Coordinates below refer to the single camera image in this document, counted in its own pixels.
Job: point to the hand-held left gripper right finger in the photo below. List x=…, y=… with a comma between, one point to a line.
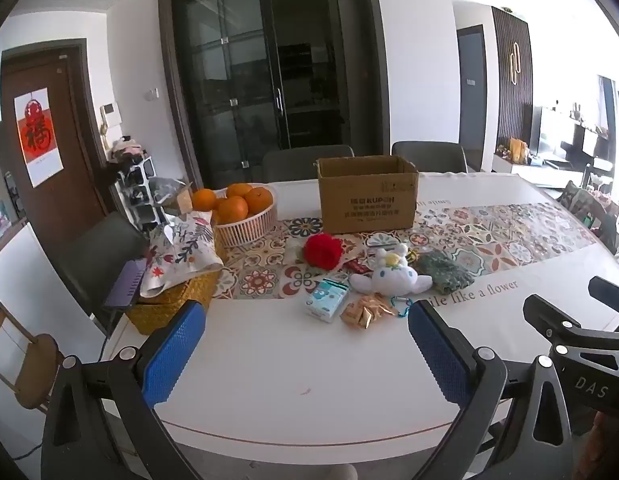
x=439, y=355

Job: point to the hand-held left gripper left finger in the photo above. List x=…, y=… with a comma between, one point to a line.
x=172, y=355

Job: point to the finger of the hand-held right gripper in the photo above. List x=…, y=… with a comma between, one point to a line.
x=589, y=390
x=609, y=292

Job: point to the dark green fuzzy pad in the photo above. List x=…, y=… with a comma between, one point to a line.
x=444, y=272

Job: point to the white plush bunny toy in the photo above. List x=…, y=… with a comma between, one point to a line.
x=389, y=275

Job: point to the yellow cartoon figure toy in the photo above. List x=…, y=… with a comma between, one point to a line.
x=413, y=255

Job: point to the blue white tissue packet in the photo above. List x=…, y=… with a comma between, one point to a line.
x=327, y=300

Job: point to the brown cardboard box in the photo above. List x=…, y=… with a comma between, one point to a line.
x=369, y=200

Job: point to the person's right hand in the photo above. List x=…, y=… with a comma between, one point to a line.
x=612, y=447

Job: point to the yellow woven basket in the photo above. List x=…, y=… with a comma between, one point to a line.
x=159, y=310

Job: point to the teal carabiner clip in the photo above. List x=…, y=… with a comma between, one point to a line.
x=402, y=316

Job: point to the chair with patterned cushion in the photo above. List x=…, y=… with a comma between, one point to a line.
x=589, y=210

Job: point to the gold foil bow packet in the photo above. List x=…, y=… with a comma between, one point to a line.
x=364, y=312

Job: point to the floral print cloth bag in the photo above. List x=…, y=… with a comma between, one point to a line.
x=189, y=250

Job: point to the tile patterned tablecloth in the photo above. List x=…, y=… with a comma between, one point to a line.
x=289, y=360

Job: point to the grey dining chair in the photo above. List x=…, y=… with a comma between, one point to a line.
x=99, y=255
x=304, y=162
x=429, y=156

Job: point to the small red candy packet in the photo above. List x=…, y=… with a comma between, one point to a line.
x=354, y=265

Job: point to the wooden stool chair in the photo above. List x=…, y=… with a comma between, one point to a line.
x=39, y=360

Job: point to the white television cabinet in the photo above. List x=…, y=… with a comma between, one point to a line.
x=539, y=170

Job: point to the white slatted fruit basket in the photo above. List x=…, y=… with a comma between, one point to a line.
x=244, y=232

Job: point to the red yarn pompom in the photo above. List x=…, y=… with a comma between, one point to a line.
x=323, y=250

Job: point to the pile of oranges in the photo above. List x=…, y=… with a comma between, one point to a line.
x=233, y=209

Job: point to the translucent plastic packet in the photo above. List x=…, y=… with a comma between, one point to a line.
x=293, y=250

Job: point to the white shoe rack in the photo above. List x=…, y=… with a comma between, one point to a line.
x=139, y=195

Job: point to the yellow bag on cabinet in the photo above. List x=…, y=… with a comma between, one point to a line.
x=518, y=150

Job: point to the flat television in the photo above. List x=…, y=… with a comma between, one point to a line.
x=554, y=130

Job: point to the brown wooden door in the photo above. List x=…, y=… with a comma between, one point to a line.
x=74, y=160

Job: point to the dark interior door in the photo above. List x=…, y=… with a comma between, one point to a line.
x=472, y=95

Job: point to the dark glass sliding door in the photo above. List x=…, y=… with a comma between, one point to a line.
x=229, y=85

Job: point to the wall intercom panel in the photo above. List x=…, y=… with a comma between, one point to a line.
x=110, y=117

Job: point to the dark slatted wall panel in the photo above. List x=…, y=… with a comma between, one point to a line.
x=527, y=60

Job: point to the gold wall ornament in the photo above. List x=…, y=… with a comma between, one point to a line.
x=513, y=62

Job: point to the white light switch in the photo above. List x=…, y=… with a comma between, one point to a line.
x=152, y=94

